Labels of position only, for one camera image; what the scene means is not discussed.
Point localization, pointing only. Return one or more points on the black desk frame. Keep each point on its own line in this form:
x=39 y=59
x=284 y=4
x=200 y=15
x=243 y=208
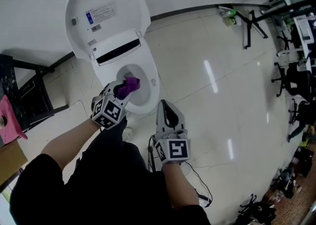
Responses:
x=284 y=10

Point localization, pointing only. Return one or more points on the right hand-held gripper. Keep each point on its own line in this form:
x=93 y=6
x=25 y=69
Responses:
x=175 y=147

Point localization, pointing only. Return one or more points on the white toilet lid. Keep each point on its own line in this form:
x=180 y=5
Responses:
x=108 y=1

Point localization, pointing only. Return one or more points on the black marble vanity stand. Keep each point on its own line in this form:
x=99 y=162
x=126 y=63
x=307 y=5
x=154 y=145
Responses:
x=7 y=78

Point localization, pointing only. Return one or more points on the white toilet bowl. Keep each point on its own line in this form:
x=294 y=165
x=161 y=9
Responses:
x=144 y=88

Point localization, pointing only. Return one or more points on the person's white shoe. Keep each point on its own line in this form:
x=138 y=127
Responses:
x=128 y=133

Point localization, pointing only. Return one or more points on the small black office chair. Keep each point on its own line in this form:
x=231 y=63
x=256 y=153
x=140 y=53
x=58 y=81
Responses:
x=300 y=110

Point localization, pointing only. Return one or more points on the thin black stand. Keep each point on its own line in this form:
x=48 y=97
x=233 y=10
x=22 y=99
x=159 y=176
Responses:
x=150 y=148

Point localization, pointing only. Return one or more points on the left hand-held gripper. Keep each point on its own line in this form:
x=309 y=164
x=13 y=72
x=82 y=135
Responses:
x=108 y=112

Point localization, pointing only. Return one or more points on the white toilet seat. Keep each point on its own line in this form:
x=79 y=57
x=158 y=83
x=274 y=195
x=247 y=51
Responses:
x=154 y=70

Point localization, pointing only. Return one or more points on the person's left forearm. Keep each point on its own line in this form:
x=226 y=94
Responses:
x=69 y=142

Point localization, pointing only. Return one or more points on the white desk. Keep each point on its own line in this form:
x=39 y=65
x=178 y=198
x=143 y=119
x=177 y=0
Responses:
x=303 y=28

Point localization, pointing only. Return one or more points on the black bag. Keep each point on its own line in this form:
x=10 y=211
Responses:
x=304 y=159

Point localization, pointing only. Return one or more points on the brown cardboard box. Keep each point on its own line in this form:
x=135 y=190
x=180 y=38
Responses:
x=10 y=159

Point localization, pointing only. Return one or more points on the purple cloth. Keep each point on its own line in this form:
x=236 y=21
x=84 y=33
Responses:
x=128 y=86

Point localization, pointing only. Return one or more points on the black floor stand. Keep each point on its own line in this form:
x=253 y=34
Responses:
x=249 y=25

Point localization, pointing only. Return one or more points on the person's black clothing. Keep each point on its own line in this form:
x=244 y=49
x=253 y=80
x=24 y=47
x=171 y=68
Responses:
x=111 y=182

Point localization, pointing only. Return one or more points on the pink towel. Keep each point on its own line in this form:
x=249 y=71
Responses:
x=10 y=122

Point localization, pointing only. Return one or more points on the folded black tripods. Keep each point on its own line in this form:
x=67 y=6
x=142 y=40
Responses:
x=261 y=210

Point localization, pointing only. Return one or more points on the large black office chair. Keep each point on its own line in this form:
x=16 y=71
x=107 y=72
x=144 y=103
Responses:
x=296 y=80

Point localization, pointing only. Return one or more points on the person's right forearm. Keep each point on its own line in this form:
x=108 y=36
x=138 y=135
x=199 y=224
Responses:
x=177 y=184

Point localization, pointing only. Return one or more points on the green plastic bottle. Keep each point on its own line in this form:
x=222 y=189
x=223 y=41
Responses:
x=230 y=20

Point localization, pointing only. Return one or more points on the black backpack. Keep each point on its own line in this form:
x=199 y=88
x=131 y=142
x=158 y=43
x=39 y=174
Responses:
x=286 y=182

